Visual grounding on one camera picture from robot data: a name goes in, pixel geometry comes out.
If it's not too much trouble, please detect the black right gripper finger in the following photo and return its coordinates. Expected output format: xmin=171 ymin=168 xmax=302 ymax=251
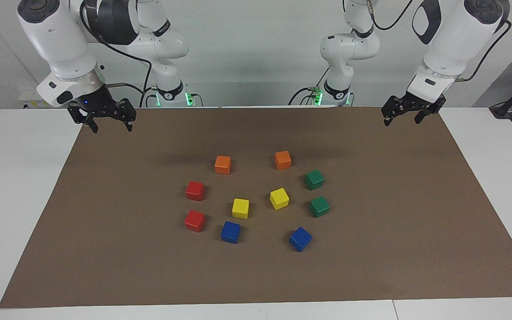
xmin=116 ymin=98 xmax=137 ymax=132
xmin=68 ymin=101 xmax=99 ymax=134

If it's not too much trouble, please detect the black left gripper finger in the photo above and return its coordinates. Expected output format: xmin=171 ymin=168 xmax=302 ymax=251
xmin=414 ymin=100 xmax=447 ymax=125
xmin=381 ymin=96 xmax=405 ymax=127

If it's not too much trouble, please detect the red wooden cube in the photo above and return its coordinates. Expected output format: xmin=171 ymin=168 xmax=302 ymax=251
xmin=185 ymin=180 xmax=205 ymax=202
xmin=184 ymin=210 xmax=206 ymax=233

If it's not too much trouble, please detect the green wooden cube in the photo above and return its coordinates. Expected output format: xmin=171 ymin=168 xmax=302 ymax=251
xmin=309 ymin=196 xmax=331 ymax=218
xmin=304 ymin=169 xmax=325 ymax=191

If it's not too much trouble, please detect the white power strip box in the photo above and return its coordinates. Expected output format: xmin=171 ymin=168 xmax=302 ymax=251
xmin=18 ymin=88 xmax=54 ymax=110

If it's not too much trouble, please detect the orange wooden cube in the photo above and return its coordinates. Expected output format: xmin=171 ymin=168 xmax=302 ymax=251
xmin=274 ymin=150 xmax=292 ymax=170
xmin=214 ymin=155 xmax=232 ymax=175

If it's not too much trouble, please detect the yellow wooden cube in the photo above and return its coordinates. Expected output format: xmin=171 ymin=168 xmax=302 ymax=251
xmin=269 ymin=188 xmax=290 ymax=211
xmin=232 ymin=198 xmax=250 ymax=220

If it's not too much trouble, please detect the brown paper table mat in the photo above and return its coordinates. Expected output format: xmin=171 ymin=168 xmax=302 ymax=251
xmin=0 ymin=107 xmax=512 ymax=309

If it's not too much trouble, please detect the blue wooden cube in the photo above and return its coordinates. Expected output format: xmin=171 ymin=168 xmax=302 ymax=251
xmin=220 ymin=221 xmax=241 ymax=244
xmin=288 ymin=226 xmax=313 ymax=252

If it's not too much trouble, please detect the black right base cable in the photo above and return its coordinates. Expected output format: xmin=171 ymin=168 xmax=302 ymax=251
xmin=140 ymin=87 xmax=160 ymax=108

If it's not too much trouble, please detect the black base cable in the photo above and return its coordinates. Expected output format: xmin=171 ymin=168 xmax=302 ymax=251
xmin=288 ymin=67 xmax=330 ymax=106
xmin=140 ymin=87 xmax=160 ymax=108

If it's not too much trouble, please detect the black right arm gripper cable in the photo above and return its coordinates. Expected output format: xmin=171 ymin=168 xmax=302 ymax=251
xmin=80 ymin=0 xmax=153 ymax=108

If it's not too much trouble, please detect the black arm gripper cable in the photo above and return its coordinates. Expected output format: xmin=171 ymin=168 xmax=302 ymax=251
xmin=366 ymin=0 xmax=512 ymax=83
xmin=80 ymin=0 xmax=153 ymax=108

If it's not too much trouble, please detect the black left arm gripper cable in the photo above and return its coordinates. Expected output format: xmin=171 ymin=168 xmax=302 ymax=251
xmin=366 ymin=0 xmax=512 ymax=83

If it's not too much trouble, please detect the black left base cable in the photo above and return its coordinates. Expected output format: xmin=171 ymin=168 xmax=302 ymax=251
xmin=288 ymin=67 xmax=330 ymax=106

